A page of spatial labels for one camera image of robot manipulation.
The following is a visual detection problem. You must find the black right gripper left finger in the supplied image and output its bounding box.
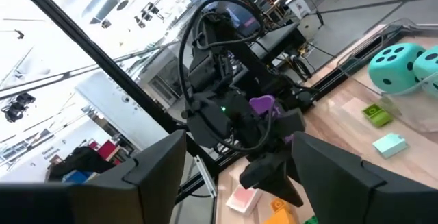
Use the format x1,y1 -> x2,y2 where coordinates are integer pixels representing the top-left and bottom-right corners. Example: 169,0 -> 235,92
71,130 -> 188,224

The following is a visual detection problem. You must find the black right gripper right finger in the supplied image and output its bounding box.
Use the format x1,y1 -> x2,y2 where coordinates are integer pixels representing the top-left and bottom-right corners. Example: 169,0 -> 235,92
292,132 -> 438,224

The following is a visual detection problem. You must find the large yellow toy brick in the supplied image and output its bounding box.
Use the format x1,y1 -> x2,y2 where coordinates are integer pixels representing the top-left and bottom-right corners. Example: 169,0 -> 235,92
263,206 -> 297,224

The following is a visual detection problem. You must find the black side desk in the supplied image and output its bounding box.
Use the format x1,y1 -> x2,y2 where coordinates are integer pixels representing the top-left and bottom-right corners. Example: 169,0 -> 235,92
249,21 -> 307,64

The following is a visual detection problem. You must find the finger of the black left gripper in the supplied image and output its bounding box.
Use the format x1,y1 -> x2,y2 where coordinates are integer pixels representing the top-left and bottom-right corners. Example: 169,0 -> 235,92
239,155 -> 287,190
259,164 -> 305,207

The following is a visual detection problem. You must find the small orange square brick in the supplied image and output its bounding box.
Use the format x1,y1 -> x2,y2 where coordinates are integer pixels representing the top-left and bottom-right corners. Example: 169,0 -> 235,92
270,198 -> 287,213

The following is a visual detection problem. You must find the red box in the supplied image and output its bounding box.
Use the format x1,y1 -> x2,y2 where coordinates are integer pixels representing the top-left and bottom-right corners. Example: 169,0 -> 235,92
88,139 -> 120,162

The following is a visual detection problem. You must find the lime green toy brick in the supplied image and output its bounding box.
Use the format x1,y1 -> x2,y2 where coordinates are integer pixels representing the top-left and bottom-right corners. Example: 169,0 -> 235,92
362,103 -> 393,128

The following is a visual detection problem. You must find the clear rectangular plastic bin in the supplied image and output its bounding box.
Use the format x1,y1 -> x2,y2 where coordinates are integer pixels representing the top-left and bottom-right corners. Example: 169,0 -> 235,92
337,17 -> 438,134

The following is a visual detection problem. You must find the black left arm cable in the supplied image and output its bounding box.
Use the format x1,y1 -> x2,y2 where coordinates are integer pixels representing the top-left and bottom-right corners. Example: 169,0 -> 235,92
177,0 -> 274,153

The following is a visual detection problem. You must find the mint small block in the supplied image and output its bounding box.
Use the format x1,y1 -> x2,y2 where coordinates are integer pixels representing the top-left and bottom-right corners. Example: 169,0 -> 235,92
372,133 -> 408,159

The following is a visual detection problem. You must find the black bag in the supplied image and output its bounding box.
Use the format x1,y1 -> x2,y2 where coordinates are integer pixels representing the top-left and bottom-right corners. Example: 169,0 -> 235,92
47,146 -> 116,184

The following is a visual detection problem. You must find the salmon pink playing card box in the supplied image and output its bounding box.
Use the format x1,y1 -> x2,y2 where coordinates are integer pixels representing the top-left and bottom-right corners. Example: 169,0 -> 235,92
225,185 -> 263,216

